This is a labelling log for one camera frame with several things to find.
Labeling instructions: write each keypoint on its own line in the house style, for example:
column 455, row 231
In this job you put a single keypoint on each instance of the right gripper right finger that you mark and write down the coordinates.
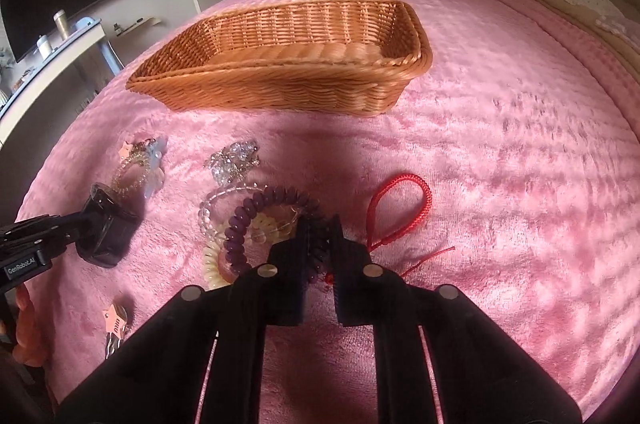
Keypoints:
column 365, row 293

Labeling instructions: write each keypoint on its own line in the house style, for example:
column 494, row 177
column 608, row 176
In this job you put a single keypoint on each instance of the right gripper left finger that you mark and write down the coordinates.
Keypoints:
column 273, row 293

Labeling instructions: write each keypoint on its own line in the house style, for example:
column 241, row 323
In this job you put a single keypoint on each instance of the black smart watch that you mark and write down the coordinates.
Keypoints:
column 105, row 239

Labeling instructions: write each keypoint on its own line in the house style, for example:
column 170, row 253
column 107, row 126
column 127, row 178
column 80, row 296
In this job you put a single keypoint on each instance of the pink star hair clip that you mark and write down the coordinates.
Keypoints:
column 116, row 328

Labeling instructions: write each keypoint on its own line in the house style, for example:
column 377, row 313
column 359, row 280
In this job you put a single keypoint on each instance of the crystal silver jewelry cluster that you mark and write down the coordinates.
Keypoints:
column 232, row 163

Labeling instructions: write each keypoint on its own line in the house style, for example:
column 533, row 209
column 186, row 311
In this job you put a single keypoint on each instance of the person's left hand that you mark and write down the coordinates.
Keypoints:
column 30, row 349

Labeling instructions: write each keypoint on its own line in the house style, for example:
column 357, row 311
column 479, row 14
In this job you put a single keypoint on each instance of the light blue hair clip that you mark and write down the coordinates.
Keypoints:
column 155, row 149

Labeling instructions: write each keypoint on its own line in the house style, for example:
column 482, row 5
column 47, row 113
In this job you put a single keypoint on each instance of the pink plush bedspread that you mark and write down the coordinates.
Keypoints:
column 526, row 128

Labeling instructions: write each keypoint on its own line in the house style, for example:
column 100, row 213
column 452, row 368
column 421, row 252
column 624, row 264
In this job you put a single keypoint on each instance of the white desk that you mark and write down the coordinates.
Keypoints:
column 88, row 32

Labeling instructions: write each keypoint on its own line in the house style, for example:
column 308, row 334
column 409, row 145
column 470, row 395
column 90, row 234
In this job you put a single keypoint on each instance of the woven wicker basket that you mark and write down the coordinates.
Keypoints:
column 335, row 56

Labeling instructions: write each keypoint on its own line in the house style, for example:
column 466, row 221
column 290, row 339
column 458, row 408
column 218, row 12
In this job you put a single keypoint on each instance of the small wooden wall shelf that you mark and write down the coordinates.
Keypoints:
column 140, row 22

